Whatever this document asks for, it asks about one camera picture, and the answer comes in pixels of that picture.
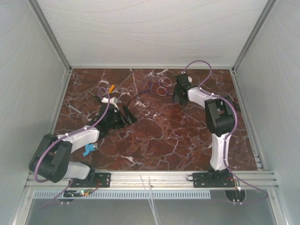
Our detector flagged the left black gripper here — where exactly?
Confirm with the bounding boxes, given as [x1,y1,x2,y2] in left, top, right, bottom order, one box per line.
[108,105,138,130]

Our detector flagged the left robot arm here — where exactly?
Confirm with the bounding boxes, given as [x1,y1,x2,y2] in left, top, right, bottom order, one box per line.
[29,103,137,187]

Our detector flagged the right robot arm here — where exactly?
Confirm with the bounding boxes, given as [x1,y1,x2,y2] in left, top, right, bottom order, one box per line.
[172,73,237,187]

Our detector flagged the black zip tie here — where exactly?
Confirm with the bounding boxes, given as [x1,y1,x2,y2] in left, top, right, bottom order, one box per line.
[127,89,150,107]

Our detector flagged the white zip ties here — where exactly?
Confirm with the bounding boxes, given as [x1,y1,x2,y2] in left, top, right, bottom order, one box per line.
[148,178,161,225]

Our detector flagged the blue plastic fitting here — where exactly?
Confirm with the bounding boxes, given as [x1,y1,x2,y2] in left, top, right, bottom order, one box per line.
[82,143,98,157]

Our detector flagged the silver wrench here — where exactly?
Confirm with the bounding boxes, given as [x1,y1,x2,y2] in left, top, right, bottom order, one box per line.
[66,103,84,115]

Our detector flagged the black tool at right edge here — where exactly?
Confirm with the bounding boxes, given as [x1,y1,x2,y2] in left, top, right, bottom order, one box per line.
[228,94,241,112]

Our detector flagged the small circuit board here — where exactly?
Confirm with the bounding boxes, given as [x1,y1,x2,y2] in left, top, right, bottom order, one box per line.
[63,189,94,198]

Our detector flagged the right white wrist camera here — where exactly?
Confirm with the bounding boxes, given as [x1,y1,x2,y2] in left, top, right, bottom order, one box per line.
[181,71,192,83]

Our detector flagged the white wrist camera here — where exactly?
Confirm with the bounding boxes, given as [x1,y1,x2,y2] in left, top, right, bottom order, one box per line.
[181,71,192,83]
[101,97,118,104]

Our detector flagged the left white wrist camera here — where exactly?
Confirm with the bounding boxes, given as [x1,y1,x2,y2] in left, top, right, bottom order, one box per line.
[101,97,118,104]

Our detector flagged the orange handled screwdriver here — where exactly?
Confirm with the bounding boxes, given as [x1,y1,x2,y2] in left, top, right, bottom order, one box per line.
[106,85,115,94]

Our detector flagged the aluminium front rail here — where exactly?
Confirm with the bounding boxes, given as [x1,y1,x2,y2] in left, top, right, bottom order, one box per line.
[25,170,278,191]

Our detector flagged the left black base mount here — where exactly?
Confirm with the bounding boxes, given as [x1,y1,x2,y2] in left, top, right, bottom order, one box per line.
[70,171,111,188]

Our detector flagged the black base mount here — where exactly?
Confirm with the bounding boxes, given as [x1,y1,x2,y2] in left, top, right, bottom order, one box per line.
[186,169,235,188]
[70,171,111,188]

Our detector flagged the blue slotted cable duct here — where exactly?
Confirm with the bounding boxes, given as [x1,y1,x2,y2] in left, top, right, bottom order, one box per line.
[34,190,211,200]

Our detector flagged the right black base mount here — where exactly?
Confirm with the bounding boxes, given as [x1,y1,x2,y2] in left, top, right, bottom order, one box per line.
[186,169,235,188]

